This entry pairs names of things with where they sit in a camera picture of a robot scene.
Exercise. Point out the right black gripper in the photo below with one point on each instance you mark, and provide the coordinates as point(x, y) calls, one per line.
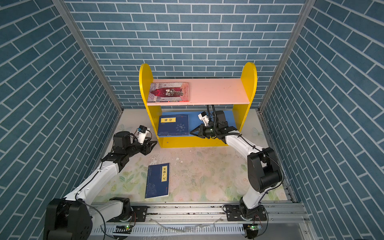
point(201, 133)

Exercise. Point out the Hamlet picture book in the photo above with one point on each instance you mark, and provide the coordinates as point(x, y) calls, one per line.
point(169, 92)

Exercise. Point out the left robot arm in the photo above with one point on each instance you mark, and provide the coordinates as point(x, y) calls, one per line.
point(90, 186)

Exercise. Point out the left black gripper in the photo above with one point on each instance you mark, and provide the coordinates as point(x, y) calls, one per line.
point(146, 149)

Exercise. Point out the navy book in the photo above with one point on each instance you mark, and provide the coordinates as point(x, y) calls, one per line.
point(173, 125)
point(158, 181)

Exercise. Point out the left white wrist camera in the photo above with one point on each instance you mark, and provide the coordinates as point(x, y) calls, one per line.
point(144, 134)

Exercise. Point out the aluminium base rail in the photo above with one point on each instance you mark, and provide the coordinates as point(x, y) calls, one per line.
point(165, 221)

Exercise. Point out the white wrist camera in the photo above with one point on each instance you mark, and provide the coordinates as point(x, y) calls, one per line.
point(144, 134)
point(205, 118)

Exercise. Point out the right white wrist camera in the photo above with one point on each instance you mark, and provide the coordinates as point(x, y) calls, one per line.
point(205, 118)

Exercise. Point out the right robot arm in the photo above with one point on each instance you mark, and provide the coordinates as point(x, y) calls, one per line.
point(264, 171)

